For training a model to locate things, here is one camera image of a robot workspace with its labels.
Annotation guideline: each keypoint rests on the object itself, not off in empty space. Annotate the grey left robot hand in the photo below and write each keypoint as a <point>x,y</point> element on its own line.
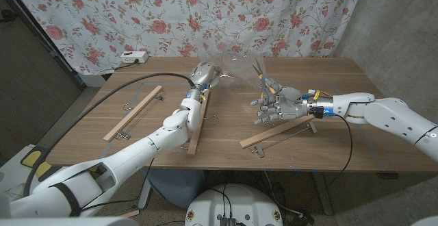
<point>203,75</point>

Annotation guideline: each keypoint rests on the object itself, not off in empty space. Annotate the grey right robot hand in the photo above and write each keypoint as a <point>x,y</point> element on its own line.
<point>287,106</point>

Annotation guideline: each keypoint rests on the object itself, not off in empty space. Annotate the transparent cling film sheet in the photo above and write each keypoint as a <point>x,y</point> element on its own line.
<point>239,68</point>

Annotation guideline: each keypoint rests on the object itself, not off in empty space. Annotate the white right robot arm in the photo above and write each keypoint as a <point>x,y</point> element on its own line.
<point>393,116</point>

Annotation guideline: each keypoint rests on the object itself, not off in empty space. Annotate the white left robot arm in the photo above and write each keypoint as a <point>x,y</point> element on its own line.
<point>164,140</point>

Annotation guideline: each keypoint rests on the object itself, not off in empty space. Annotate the wooden clip hanger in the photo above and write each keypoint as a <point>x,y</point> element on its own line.
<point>133,113</point>
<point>193,145</point>
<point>270,132</point>

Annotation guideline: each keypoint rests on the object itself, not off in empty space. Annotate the white power strip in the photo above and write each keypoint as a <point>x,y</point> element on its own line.
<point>135,57</point>

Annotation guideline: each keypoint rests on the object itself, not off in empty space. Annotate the floral rose print curtain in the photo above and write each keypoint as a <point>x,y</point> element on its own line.
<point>137,13</point>

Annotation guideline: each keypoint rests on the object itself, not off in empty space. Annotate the grey table leg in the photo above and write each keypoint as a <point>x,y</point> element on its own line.
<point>321,195</point>

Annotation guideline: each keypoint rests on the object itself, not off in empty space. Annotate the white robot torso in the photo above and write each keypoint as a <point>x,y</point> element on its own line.
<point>246,202</point>

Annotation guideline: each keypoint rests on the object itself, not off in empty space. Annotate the black power adapter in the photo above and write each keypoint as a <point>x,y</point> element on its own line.
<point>302,219</point>

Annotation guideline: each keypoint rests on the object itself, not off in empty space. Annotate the grey blue bin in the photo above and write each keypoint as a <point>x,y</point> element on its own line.
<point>184,188</point>

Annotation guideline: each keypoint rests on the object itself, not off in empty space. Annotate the white table leg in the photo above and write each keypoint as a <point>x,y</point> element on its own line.
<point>145,195</point>

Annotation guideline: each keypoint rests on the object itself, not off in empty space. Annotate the small wooden strip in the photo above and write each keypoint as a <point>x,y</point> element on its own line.
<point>131,214</point>

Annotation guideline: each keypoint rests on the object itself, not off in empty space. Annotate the dark perforated partition panel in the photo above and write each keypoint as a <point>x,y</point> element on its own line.
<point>27,82</point>

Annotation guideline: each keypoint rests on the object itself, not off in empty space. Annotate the black yellow floor pedal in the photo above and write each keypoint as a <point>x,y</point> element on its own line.
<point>31,157</point>

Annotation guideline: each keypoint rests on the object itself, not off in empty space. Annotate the white robot chest shell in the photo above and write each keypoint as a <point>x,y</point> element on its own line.
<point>68,222</point>

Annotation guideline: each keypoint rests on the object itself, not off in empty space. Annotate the white floor board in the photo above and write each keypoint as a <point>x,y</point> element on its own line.
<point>13,171</point>

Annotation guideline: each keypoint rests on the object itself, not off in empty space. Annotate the black partition frame post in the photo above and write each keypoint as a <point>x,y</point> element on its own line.
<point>48,42</point>

